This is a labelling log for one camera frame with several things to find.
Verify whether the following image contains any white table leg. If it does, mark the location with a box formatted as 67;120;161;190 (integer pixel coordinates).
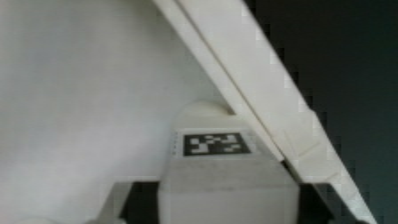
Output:
158;102;298;224

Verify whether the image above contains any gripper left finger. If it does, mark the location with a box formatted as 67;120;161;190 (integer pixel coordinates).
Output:
85;181;158;224

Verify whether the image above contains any white square tabletop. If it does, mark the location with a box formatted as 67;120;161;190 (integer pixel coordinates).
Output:
0;0;378;224

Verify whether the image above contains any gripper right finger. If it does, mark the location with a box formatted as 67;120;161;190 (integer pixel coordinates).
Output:
298;183;369;224

